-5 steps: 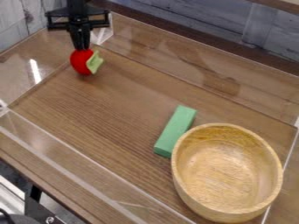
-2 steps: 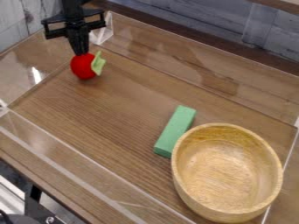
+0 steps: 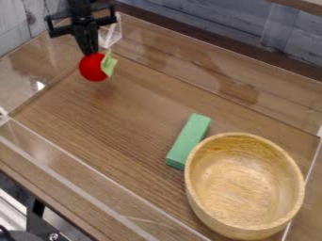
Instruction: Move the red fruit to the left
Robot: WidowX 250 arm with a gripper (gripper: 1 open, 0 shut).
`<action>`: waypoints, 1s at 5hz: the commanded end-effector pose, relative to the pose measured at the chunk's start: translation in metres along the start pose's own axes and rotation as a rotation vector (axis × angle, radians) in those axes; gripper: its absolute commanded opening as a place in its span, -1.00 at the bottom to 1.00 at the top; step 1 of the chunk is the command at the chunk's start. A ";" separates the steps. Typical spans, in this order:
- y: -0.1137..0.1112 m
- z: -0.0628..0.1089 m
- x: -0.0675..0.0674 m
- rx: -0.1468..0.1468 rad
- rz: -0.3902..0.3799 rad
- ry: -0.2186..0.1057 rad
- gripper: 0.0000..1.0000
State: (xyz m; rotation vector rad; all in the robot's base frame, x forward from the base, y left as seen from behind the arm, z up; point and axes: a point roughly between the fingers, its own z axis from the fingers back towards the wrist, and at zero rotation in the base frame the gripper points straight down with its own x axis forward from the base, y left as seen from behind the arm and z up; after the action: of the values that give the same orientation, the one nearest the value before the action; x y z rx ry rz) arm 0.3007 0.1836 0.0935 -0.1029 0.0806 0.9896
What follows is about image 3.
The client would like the light wooden oval bowl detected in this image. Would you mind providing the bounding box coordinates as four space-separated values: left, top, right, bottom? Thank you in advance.
184 133 305 240

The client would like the clear acrylic enclosure wall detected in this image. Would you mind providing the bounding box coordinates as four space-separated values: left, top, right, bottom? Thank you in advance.
0 16 322 241

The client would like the clear acrylic corner bracket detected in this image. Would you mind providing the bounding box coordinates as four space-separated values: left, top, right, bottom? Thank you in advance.
98 13 122 49

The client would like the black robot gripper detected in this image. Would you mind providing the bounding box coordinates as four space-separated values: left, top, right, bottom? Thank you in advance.
45 0 118 56

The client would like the green rectangular foam block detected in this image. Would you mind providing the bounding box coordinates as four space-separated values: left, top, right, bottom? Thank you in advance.
165 113 212 170

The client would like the black table leg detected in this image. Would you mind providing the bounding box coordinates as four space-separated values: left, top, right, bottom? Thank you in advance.
33 199 46 217

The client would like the red felt fruit green leaf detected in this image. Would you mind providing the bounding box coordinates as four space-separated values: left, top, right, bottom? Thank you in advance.
79 51 118 82

